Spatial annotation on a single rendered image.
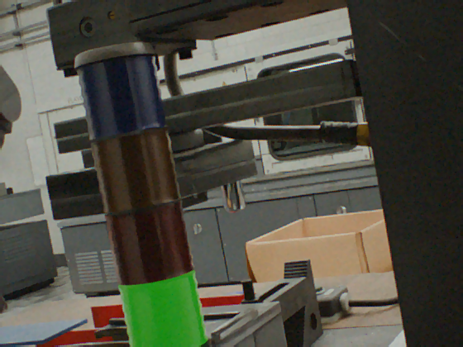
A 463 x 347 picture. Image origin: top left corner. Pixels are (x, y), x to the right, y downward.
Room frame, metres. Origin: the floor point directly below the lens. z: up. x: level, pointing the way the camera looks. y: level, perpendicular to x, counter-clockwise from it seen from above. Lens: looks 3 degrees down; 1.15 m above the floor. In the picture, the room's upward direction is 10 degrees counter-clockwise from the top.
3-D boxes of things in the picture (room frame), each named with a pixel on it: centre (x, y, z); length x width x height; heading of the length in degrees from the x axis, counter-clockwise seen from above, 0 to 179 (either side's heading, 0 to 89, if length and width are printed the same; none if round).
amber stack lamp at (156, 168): (0.39, 0.04, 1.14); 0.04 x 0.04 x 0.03
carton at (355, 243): (3.22, -0.35, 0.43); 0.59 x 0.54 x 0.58; 149
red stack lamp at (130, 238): (0.39, 0.04, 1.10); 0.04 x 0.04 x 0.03
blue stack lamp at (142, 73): (0.39, 0.04, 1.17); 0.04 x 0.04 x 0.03
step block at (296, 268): (0.90, -0.05, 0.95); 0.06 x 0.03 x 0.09; 153
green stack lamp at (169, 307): (0.39, 0.04, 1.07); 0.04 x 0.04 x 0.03
